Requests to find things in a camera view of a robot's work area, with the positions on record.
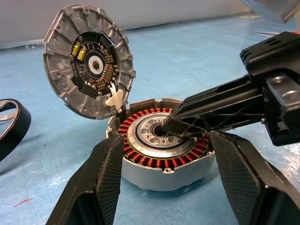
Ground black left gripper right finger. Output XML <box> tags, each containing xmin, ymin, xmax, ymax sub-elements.
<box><xmin>209</xmin><ymin>130</ymin><xmax>300</xmax><ymax>225</ymax></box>

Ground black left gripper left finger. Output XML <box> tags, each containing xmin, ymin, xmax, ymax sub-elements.
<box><xmin>45</xmin><ymin>135</ymin><xmax>125</xmax><ymax>225</ymax></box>

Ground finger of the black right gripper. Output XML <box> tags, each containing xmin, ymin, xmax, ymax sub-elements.
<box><xmin>161</xmin><ymin>116</ymin><xmax>211</xmax><ymax>138</ymax></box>
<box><xmin>172</xmin><ymin>74</ymin><xmax>267</xmax><ymax>130</ymax></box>

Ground silver motor housing copper coils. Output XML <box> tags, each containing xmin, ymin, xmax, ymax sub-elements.
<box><xmin>106</xmin><ymin>97</ymin><xmax>216</xmax><ymax>192</ymax></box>

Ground black ring part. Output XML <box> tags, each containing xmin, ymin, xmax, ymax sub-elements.
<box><xmin>0</xmin><ymin>98</ymin><xmax>32</xmax><ymax>162</ymax></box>

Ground grey round metal part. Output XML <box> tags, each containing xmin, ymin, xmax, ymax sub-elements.
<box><xmin>43</xmin><ymin>4</ymin><xmax>137</xmax><ymax>120</ymax></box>

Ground white backdrop sheet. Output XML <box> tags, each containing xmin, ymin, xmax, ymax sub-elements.
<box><xmin>0</xmin><ymin>0</ymin><xmax>249</xmax><ymax>50</ymax></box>

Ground red handled hex key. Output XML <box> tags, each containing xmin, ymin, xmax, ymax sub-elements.
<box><xmin>254</xmin><ymin>30</ymin><xmax>300</xmax><ymax>36</ymax></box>

